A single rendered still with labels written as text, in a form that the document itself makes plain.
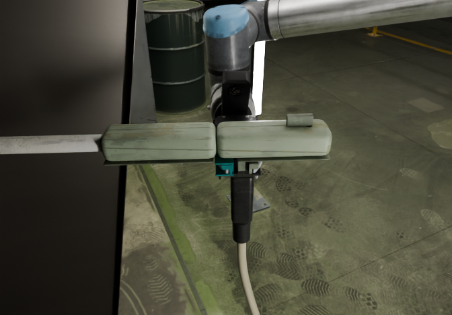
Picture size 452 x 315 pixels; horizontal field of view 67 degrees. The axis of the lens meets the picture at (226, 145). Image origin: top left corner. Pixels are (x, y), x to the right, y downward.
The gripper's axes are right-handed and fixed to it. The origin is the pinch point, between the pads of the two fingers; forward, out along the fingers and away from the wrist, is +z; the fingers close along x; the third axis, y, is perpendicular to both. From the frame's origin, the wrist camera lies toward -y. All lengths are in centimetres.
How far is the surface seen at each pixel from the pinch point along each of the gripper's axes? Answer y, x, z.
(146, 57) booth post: 36, 47, -178
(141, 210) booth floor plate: 105, 47, -111
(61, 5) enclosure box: -18.8, 25.1, -12.5
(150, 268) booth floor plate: 106, 36, -71
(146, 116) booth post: 78, 52, -178
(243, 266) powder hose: 22.4, -1.0, -0.7
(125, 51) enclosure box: -11.4, 17.9, -15.8
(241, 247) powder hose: 17.7, -0.6, -0.6
